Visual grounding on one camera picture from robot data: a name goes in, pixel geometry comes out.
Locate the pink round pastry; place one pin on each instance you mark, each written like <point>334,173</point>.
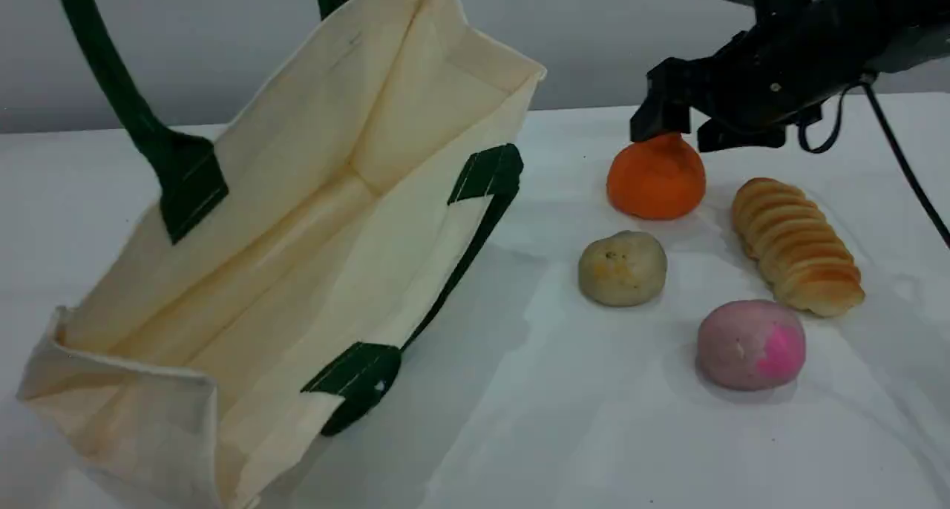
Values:
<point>749,346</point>

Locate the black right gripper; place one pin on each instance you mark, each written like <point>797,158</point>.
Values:
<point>779,71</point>

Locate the ridged golden bread roll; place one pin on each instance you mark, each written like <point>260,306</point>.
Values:
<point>798,249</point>

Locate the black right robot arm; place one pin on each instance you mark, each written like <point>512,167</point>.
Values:
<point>898,12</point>

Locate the orange with stem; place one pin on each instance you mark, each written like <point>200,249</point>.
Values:
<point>657,179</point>

